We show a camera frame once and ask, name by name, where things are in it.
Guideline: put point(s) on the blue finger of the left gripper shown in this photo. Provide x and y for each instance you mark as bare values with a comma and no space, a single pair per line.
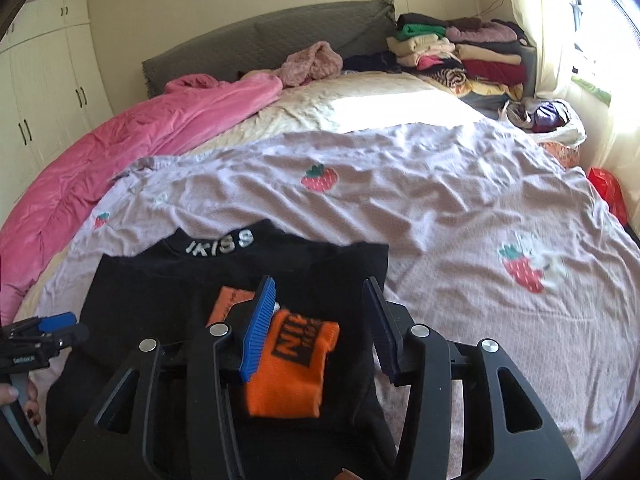
53,323
67,337

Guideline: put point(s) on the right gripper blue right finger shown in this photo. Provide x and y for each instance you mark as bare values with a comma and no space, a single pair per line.
386,336

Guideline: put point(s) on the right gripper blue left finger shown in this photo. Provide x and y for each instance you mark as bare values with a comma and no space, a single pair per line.
257,318

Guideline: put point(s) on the black long-sleeve shirt orange cuffs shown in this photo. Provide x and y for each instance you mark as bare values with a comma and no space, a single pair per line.
155,392

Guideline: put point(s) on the white bag of clothes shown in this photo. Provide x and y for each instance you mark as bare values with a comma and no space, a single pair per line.
547,120

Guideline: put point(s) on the stack of folded clothes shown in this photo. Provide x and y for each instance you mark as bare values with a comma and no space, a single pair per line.
466,56

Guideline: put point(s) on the lilac strawberry print bed sheet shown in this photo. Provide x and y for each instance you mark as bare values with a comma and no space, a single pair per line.
488,234

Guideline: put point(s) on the cream built-in wardrobe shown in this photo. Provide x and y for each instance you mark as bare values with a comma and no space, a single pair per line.
52,92

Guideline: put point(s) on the pink quilted comforter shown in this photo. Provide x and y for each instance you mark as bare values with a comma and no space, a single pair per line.
192,110

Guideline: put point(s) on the red plastic bag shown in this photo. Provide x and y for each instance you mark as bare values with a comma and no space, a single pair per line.
610,191

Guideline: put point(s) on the dark navy garment on bed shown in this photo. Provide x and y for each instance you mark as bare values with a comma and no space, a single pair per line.
385,62

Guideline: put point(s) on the dusty pink fuzzy garment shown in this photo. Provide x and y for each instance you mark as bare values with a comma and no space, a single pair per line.
319,61

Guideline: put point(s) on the dark grey quilted headboard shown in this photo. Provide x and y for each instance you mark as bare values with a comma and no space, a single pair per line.
265,41

